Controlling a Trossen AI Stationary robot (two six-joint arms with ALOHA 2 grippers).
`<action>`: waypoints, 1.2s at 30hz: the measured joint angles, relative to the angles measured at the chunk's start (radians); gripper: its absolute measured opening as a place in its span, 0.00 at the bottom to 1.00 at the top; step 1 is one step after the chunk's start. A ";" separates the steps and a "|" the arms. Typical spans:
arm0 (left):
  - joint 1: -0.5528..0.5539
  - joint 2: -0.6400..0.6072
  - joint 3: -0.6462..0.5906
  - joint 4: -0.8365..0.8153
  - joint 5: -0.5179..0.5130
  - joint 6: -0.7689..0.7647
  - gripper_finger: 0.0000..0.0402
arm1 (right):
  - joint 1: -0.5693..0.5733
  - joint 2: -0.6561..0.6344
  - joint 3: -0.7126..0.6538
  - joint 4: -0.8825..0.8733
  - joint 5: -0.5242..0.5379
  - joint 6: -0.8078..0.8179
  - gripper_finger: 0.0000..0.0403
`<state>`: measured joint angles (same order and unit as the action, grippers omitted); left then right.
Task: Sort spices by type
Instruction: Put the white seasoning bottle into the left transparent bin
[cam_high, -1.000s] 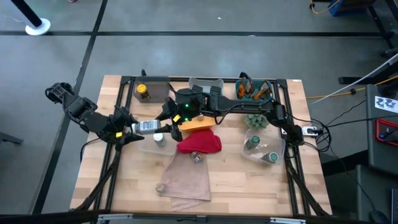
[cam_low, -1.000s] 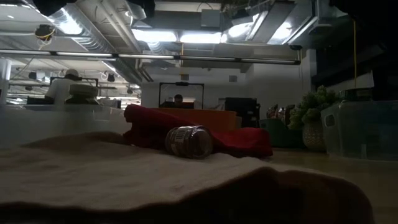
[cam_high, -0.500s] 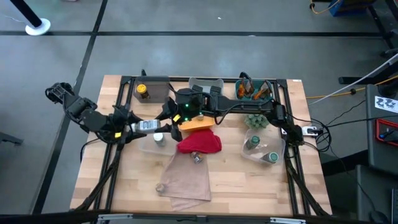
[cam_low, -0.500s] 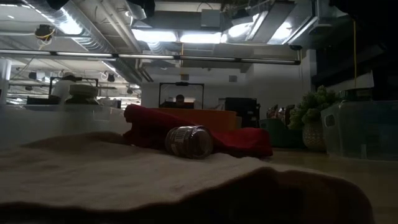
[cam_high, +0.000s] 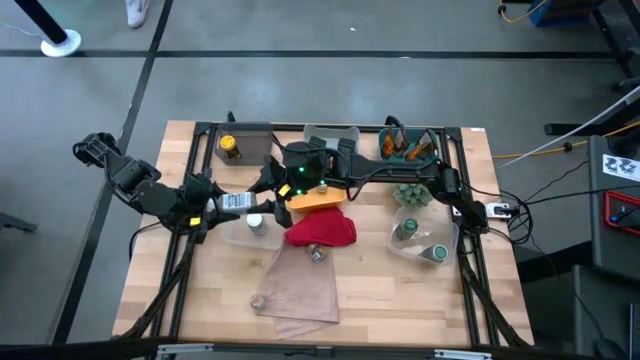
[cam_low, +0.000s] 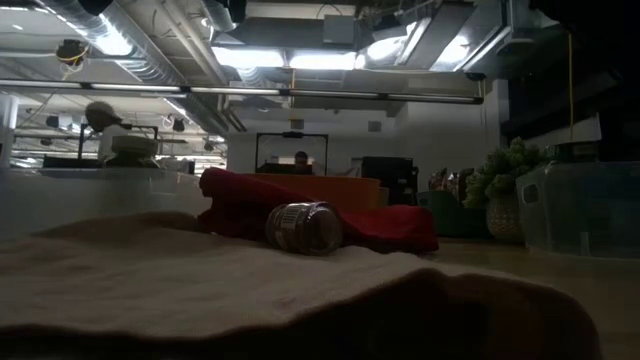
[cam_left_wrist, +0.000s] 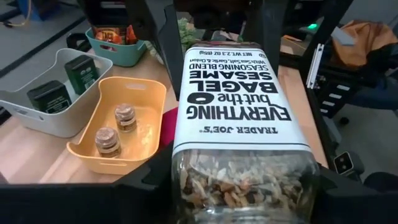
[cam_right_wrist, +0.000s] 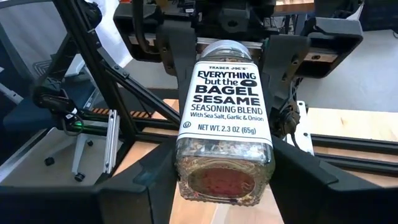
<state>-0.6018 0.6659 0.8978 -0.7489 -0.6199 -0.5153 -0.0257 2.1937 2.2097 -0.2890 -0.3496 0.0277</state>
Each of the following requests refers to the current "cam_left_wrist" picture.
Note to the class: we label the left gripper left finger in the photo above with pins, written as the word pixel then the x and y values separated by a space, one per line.
pixel 93 205

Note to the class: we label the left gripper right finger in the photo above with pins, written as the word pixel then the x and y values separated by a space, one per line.
pixel 348 205

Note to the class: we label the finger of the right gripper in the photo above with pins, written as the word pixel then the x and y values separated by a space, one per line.
pixel 172 56
pixel 271 31

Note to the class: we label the small cork-stoppered glass jar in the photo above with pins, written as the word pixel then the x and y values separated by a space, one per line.
pixel 125 118
pixel 107 143

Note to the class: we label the black square spice tin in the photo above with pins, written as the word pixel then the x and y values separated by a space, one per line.
pixel 81 74

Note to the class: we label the green rectangular spice tin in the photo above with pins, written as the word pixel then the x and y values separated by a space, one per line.
pixel 49 98

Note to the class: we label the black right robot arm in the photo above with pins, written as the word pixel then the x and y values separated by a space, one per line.
pixel 295 18

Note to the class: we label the artificial green potted plant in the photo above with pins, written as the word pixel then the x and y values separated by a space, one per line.
pixel 188 34

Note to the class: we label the teal plastic bin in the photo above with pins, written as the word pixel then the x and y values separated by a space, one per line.
pixel 124 56

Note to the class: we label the red cloth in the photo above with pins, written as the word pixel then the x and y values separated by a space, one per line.
pixel 168 127

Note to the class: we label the yellow plastic bin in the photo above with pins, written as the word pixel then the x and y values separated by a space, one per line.
pixel 140 146

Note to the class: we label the light grey plastic bin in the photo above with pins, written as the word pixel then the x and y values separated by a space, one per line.
pixel 56 124

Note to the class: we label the person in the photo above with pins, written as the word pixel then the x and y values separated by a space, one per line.
pixel 363 40

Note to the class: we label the blue box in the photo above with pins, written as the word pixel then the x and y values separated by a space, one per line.
pixel 40 7

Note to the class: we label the small silver-rimmed black camera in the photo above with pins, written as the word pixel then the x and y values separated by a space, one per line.
pixel 343 162

